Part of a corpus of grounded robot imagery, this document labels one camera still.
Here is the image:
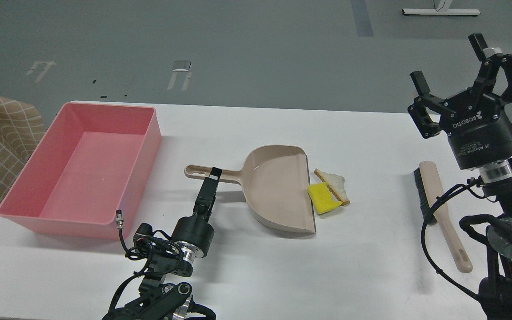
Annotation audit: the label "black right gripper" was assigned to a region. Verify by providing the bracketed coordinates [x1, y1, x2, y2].
[407, 34, 512, 170]

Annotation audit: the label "white desk base foot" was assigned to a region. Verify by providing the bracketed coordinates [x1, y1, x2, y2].
[402, 0, 481, 17]

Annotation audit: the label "beige plastic dustpan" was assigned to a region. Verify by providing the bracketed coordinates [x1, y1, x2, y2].
[184, 145, 317, 235]

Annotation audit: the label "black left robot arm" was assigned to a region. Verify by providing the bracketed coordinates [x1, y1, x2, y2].
[104, 168, 222, 320]

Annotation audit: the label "beige hand brush black bristles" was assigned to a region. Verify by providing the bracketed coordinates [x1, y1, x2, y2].
[413, 160, 473, 274]

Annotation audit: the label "pink plastic bin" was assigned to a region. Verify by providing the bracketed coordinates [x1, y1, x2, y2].
[0, 102, 162, 241]

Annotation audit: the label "toast bread slice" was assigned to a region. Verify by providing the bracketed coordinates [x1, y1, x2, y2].
[314, 168, 350, 205]

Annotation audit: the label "yellow sponge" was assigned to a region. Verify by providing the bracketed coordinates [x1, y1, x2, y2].
[307, 182, 343, 215]

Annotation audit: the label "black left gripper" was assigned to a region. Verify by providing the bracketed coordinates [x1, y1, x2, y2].
[171, 167, 222, 257]

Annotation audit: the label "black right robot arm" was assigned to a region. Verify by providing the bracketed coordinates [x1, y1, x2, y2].
[407, 34, 512, 320]

